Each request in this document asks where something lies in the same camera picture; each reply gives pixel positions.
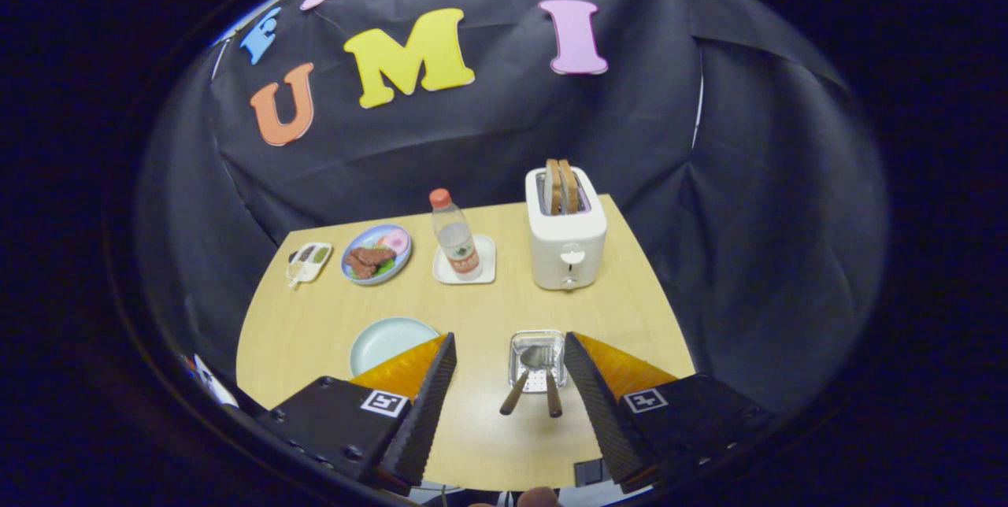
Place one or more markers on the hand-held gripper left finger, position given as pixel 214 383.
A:
pixel 429 412

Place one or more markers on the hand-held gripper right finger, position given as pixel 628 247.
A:
pixel 598 412

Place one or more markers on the silver fork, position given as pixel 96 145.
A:
pixel 554 401

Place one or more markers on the silver spoon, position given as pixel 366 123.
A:
pixel 512 398

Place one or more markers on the clear plastic basket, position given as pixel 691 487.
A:
pixel 555 342

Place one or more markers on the light green plate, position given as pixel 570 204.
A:
pixel 386 342

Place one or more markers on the white square coaster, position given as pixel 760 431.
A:
pixel 488 271

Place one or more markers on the brown meat pieces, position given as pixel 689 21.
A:
pixel 370 259

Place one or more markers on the white toaster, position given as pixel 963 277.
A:
pixel 567 247

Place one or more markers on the pink ham slice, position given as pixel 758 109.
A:
pixel 396 241

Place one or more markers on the clear water bottle red cap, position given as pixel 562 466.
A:
pixel 455 239

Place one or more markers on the blue plate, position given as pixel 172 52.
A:
pixel 356 243

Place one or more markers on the white divided sauce dish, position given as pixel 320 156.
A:
pixel 309 263

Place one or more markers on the black backdrop cloth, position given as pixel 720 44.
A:
pixel 504 121

